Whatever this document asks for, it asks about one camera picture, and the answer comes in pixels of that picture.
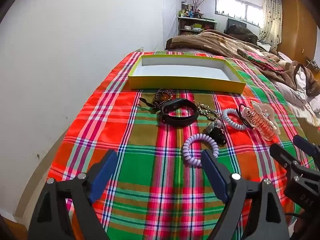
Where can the black smart band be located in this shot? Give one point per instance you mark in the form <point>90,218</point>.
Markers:
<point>175,103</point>

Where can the group of bottles and jars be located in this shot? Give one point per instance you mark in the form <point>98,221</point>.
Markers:
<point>190,12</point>

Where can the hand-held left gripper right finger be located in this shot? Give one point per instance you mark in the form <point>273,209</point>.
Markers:
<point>215,175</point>

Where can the folded plaid cloth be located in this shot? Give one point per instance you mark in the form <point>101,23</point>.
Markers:
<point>260,60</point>

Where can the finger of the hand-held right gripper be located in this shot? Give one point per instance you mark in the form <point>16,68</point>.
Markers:
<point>303,143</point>
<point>281,153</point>

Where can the vase of dry branches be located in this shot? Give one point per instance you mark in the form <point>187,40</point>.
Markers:
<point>197,0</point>

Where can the clear hair claw clip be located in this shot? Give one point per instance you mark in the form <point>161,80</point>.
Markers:
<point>260,122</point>

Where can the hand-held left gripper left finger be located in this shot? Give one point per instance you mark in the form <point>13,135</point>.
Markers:
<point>105,172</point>

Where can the wooden shelf unit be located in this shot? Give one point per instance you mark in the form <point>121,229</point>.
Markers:
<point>197,26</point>

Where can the brown blanket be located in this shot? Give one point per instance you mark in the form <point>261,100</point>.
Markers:
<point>200,40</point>

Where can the wooden wardrobe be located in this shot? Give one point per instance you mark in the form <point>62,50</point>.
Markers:
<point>297,25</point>

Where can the yellow-green cardboard box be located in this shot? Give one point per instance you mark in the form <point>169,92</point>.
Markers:
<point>175,83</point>

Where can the patterned curtain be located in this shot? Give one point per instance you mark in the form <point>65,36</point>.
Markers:
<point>271,15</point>

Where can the window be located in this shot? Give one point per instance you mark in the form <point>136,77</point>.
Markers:
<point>237,10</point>

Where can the black television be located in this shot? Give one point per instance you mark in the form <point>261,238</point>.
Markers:
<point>235,22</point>

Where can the plaid bed sheet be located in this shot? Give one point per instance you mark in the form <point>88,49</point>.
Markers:
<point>150,180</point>

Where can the white quilt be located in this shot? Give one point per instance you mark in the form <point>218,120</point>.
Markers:
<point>290,92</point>

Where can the dark clothes pile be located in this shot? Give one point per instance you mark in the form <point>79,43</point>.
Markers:
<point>243,33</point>

